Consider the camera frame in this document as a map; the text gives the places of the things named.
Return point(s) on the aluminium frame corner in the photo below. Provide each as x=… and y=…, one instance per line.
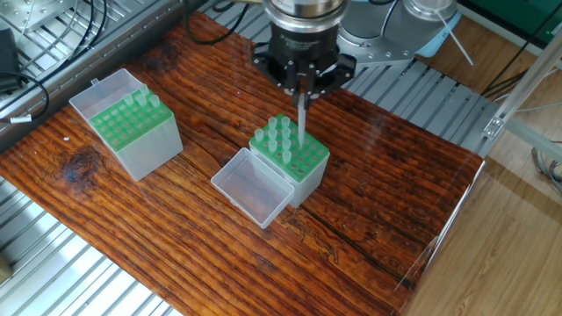
x=518, y=110

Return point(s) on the translucent tip box green rack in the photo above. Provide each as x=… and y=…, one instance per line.
x=149, y=149
x=312, y=175

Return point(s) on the grey metal mount plate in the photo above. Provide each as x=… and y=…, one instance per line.
x=378, y=54

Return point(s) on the glossy wooden board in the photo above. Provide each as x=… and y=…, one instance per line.
x=395, y=184

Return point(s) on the clear hinged box lid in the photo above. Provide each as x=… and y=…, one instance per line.
x=98, y=95
x=255, y=189

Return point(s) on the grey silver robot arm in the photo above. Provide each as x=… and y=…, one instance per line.
x=386, y=26

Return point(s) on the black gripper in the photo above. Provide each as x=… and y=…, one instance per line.
x=303, y=44

